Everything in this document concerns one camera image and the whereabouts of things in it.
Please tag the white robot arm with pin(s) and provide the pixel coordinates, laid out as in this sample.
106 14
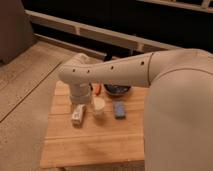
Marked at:
178 110

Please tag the grey couch corner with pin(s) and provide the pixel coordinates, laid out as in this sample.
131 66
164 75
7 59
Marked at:
16 33

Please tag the white paper cup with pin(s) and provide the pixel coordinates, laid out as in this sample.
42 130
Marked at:
98 106

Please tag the white plastic bottle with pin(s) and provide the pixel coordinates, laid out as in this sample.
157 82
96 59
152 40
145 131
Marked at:
78 113

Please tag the orange red pepper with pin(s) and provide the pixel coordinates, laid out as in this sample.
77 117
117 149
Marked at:
97 89

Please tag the dark bowl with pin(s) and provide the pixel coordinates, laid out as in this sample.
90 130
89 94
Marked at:
116 90

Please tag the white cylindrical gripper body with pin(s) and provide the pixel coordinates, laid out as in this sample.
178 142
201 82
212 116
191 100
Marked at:
80 93

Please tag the blue sponge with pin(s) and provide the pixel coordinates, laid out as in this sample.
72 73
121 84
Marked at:
119 110

